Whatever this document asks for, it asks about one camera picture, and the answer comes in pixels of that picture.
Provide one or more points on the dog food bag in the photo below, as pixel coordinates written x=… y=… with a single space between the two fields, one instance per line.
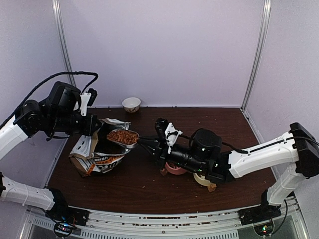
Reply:
x=95 y=155

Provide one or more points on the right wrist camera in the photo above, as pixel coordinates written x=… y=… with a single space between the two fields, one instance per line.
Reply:
x=167 y=132

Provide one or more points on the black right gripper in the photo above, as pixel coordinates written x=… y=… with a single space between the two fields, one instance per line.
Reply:
x=160 y=150

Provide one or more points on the wooden pet bowl stand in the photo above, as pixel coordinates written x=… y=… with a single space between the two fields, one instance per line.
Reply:
x=210 y=188

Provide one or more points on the pink pet bowl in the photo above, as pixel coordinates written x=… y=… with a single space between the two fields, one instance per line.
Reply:
x=173 y=169

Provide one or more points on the cream yellow pet bowl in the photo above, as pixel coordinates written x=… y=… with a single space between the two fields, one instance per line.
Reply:
x=200 y=179

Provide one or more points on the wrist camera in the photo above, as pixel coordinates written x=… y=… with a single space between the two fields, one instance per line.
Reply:
x=167 y=132
x=87 y=99

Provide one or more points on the white ceramic patterned bowl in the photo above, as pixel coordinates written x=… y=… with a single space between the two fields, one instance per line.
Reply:
x=131 y=104

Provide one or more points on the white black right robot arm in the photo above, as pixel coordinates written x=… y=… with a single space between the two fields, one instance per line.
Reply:
x=203 y=156

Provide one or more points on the aluminium corner frame post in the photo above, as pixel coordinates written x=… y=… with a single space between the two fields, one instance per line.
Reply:
x=60 y=29

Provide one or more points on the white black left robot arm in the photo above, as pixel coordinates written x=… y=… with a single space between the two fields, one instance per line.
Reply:
x=64 y=110

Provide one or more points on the right aluminium frame post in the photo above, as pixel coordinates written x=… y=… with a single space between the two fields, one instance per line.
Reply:
x=265 y=19

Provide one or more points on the metal front base rail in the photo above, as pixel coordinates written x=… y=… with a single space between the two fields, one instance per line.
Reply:
x=223 y=224

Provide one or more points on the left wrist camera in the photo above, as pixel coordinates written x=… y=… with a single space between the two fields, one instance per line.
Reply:
x=87 y=99

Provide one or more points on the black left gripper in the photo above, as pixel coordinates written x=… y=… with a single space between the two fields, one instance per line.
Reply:
x=88 y=128

